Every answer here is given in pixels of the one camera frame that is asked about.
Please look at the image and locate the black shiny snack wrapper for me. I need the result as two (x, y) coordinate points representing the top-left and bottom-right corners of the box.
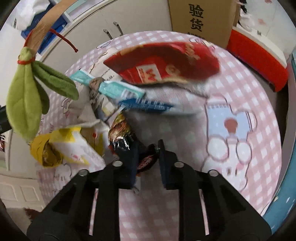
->
(108, 111), (158, 174)

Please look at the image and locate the teal wrapper packet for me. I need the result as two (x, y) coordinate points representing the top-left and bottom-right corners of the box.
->
(70, 70), (145, 100)

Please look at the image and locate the red snack bag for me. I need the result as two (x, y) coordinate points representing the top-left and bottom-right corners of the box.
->
(103, 42), (220, 85)

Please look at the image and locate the yellow paper wrapper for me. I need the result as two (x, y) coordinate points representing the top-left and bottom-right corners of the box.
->
(30, 126), (105, 167)

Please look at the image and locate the blue white wrapper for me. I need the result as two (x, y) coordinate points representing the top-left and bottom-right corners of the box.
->
(118, 98), (174, 114)

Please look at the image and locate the pink checkered round tablecloth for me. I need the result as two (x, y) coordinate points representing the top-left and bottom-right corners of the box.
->
(119, 46), (281, 240)

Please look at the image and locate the teal candy-print bed mattress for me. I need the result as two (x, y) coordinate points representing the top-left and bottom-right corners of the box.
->
(264, 52), (295, 237)

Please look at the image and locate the green plush leaf toy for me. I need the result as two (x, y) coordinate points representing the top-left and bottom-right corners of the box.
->
(6, 47), (79, 142)

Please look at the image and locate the red white storage bench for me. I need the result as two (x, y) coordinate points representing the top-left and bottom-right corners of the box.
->
(227, 27), (288, 92)

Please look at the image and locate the large brown cardboard box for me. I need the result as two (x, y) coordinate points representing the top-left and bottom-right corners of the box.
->
(168, 0), (239, 49)

